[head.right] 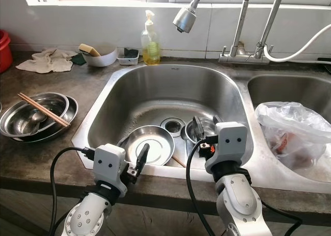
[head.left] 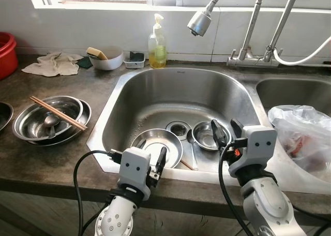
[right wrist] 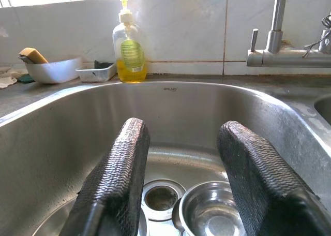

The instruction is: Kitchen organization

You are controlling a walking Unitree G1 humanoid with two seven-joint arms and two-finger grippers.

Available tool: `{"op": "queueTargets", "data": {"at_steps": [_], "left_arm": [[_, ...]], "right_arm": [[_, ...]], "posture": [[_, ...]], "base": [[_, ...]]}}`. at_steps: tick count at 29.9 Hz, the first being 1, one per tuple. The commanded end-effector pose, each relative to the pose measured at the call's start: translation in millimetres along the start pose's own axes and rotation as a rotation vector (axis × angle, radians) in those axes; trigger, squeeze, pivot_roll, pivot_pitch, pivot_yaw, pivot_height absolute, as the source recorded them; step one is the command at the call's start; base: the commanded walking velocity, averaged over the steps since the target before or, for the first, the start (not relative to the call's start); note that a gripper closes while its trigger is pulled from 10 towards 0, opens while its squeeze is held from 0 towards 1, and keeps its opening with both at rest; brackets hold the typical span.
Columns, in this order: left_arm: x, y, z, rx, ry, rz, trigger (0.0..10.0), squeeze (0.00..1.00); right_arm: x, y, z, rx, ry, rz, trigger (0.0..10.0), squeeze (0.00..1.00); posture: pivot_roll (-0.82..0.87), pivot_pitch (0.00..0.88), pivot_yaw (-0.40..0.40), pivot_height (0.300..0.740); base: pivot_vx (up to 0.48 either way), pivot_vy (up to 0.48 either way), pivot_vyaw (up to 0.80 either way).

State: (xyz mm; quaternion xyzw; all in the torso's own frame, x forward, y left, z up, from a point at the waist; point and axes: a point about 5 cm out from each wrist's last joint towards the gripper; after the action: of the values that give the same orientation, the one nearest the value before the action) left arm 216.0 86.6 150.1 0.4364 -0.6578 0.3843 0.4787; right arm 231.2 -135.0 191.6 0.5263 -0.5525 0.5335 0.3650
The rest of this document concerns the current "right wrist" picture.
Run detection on yellow sponge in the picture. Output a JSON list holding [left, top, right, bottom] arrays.
[[18, 47, 49, 64]]

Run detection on dark green scouring pad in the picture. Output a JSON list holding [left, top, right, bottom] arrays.
[[94, 60, 114, 70], [17, 74, 36, 83]]

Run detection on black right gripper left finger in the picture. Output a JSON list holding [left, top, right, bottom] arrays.
[[58, 117, 151, 236]]

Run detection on yellow dish soap pump bottle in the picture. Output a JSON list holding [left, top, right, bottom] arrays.
[[112, 0, 148, 83]]

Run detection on white oval bowl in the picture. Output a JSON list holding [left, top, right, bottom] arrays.
[[25, 56, 83, 84]]

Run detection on white dish cloth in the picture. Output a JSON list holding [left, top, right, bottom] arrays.
[[0, 66, 28, 90]]

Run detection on steel kitchen faucet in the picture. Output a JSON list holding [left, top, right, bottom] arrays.
[[245, 0, 331, 68]]

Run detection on small steel bowl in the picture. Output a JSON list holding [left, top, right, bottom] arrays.
[[178, 181, 246, 236]]

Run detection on white rectangular plastic tray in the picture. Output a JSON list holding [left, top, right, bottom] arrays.
[[76, 62, 117, 83]]

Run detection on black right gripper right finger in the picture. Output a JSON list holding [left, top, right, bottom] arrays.
[[217, 120, 331, 236]]

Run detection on stainless steel sink basin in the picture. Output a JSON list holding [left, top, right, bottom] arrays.
[[0, 80, 331, 236]]

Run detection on steel sink drain strainer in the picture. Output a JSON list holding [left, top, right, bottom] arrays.
[[141, 179, 186, 223]]

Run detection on steel spoon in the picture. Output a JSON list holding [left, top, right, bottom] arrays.
[[172, 198, 186, 236]]

